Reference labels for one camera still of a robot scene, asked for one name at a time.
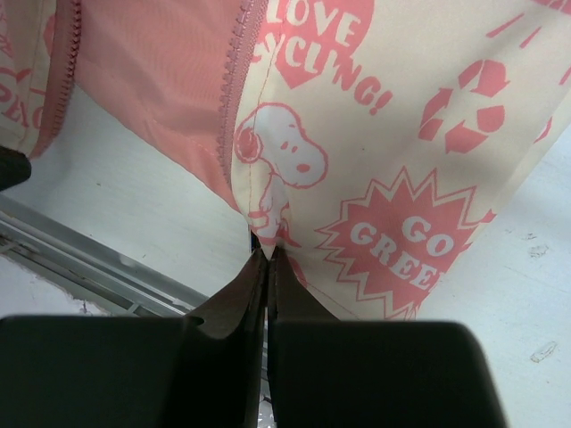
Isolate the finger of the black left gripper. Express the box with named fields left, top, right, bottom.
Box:
left=0, top=146, right=32, bottom=192

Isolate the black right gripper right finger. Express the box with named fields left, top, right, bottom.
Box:
left=268, top=250, right=504, bottom=427

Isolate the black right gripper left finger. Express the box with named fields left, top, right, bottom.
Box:
left=1, top=251, right=268, bottom=427

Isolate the cream pink printed jacket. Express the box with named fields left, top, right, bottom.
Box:
left=1, top=1, right=570, bottom=320

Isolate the aluminium table frame rail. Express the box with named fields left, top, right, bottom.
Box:
left=1, top=195, right=207, bottom=317

